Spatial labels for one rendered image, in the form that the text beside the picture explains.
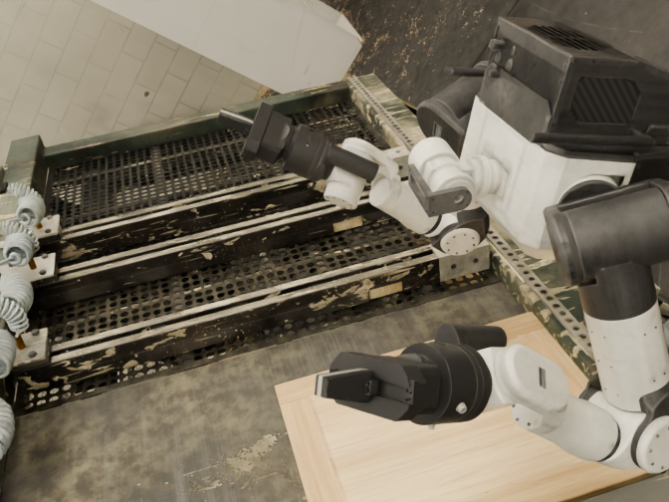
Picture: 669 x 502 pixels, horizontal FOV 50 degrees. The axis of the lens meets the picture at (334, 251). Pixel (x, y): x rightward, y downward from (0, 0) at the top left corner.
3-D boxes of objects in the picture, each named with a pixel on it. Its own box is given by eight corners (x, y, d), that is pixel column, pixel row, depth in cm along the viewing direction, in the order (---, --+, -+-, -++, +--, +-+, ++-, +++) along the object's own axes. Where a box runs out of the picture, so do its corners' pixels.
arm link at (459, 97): (474, 118, 135) (469, 58, 125) (509, 138, 130) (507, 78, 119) (428, 151, 132) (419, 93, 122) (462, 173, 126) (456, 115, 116)
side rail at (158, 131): (352, 114, 267) (349, 86, 261) (54, 183, 251) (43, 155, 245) (346, 107, 274) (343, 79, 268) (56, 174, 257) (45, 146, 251)
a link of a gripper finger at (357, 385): (321, 369, 68) (368, 369, 72) (318, 402, 68) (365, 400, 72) (332, 372, 67) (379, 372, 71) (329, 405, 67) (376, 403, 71)
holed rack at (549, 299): (608, 357, 134) (608, 355, 134) (593, 361, 134) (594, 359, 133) (354, 77, 268) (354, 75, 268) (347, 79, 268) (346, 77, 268)
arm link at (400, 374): (406, 450, 67) (486, 441, 75) (416, 348, 68) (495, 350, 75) (323, 421, 77) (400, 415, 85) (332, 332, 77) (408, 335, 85)
